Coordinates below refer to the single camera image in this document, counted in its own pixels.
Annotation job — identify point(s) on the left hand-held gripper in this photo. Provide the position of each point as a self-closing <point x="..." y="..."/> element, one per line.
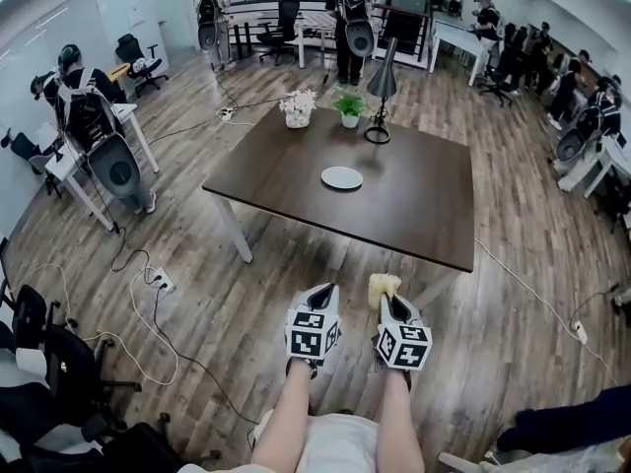
<point x="310" y="335"/>

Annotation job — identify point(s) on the dark wooden table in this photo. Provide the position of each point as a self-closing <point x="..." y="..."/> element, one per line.
<point x="404" y="205"/>

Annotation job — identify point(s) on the person's white shirt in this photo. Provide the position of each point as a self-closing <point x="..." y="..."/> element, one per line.
<point x="340" y="444"/>

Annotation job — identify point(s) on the black desk lamp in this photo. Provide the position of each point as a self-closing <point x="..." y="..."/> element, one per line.
<point x="382" y="81"/>

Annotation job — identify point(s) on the white power strip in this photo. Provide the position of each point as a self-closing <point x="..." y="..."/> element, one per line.
<point x="162" y="279"/>
<point x="580" y="331"/>
<point x="226" y="114"/>

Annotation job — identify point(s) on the white flowers in white pot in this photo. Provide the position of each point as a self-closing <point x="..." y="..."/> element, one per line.
<point x="298" y="107"/>

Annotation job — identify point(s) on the person's right forearm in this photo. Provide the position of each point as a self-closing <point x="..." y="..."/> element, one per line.
<point x="399" y="422"/>

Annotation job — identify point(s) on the white desk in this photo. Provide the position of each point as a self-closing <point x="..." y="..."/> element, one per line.
<point x="458" y="37"/>
<point x="604" y="165"/>
<point x="313" y="25"/>
<point x="125" y="116"/>

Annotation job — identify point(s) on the black metal railing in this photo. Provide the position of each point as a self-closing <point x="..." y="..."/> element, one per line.
<point x="404" y="27"/>

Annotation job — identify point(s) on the person's left forearm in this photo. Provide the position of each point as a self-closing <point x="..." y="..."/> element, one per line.
<point x="288" y="422"/>

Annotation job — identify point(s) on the pale grey round plate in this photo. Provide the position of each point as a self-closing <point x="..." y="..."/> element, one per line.
<point x="341" y="179"/>

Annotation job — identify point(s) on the black office chair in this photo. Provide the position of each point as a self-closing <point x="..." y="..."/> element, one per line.
<point x="283" y="22"/>
<point x="140" y="64"/>
<point x="505" y="67"/>
<point x="64" y="362"/>

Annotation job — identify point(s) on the yellow sponge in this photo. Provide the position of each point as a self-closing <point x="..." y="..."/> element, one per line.
<point x="382" y="285"/>

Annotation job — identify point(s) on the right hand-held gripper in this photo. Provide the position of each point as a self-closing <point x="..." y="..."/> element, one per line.
<point x="401" y="345"/>

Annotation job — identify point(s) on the green plant in white pot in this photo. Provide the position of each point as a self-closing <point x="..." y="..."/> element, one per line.
<point x="349" y="106"/>

